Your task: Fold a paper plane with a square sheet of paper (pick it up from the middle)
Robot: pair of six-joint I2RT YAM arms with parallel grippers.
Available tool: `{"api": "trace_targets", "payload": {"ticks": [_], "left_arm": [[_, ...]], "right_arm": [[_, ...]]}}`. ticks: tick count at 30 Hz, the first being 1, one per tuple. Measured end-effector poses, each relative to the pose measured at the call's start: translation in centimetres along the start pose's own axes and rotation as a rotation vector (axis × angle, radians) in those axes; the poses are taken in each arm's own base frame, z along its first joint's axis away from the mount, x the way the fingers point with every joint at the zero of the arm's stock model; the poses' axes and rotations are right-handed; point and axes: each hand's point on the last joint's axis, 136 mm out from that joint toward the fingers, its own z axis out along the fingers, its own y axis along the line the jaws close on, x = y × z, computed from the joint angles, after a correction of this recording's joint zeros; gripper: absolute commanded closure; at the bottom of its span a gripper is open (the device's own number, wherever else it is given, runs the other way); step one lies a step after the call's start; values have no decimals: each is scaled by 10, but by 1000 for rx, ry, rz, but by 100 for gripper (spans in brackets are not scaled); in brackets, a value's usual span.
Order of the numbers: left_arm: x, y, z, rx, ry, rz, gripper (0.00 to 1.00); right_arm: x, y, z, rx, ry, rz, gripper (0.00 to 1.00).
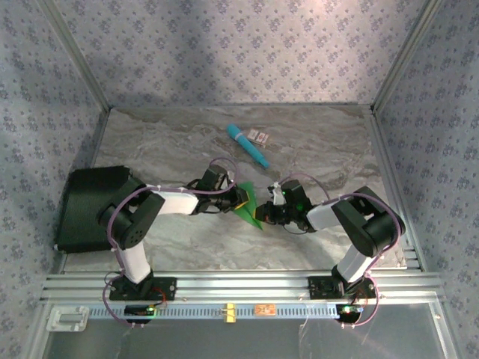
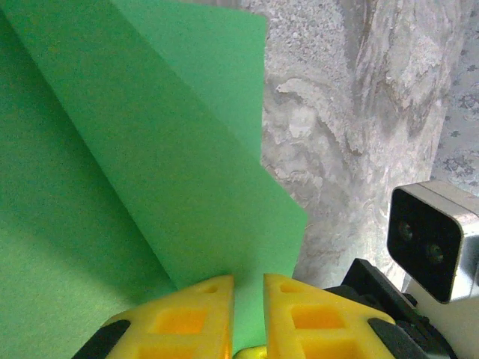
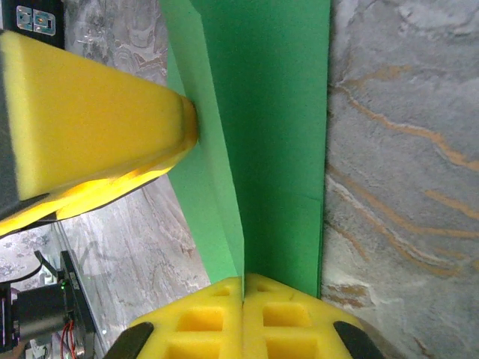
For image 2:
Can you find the green paper sheet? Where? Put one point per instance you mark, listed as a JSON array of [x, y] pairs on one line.
[[112, 149]]

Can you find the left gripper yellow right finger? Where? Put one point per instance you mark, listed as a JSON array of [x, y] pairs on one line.
[[318, 325]]

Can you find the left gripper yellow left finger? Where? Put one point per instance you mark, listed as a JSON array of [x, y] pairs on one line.
[[179, 325]]

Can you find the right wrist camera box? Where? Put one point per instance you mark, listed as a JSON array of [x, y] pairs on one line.
[[423, 243]]

